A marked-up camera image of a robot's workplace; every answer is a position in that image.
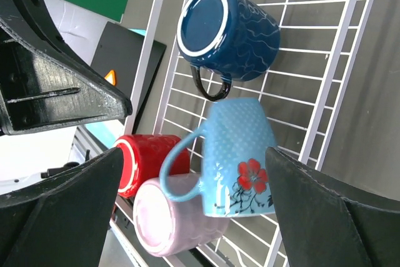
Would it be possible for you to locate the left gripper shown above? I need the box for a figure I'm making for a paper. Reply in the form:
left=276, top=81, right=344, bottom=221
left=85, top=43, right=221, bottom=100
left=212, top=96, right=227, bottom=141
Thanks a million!
left=1, top=0, right=133, bottom=135

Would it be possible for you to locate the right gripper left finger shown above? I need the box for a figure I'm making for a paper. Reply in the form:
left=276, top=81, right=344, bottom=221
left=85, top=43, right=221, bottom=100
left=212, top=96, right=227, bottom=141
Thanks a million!
left=1, top=148, right=124, bottom=266

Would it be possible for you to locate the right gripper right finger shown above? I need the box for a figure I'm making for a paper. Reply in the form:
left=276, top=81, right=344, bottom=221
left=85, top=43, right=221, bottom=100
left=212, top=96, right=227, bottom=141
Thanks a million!
left=266, top=147, right=399, bottom=266

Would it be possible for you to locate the light blue floral mug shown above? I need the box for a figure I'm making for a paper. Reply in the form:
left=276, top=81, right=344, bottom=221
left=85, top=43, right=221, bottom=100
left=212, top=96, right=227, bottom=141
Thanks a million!
left=159, top=98, right=277, bottom=218

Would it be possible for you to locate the lilac mug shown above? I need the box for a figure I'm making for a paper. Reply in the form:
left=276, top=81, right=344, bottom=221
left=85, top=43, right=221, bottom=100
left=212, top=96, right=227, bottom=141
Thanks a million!
left=132, top=178, right=229, bottom=257

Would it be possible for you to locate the dark blue mug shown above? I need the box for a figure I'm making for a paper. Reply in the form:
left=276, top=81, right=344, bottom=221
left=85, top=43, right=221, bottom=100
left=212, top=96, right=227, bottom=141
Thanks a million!
left=176, top=0, right=281, bottom=101

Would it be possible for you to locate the black box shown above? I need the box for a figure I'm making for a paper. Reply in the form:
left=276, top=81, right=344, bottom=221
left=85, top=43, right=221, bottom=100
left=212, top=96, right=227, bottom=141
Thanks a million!
left=91, top=22, right=166, bottom=133

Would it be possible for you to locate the red mug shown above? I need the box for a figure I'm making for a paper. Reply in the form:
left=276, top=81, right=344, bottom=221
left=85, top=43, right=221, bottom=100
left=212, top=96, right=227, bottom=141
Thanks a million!
left=114, top=134, right=181, bottom=198

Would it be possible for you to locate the white wire dish rack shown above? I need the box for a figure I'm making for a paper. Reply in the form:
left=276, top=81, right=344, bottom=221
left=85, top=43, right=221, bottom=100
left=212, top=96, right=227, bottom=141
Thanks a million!
left=113, top=0, right=374, bottom=266

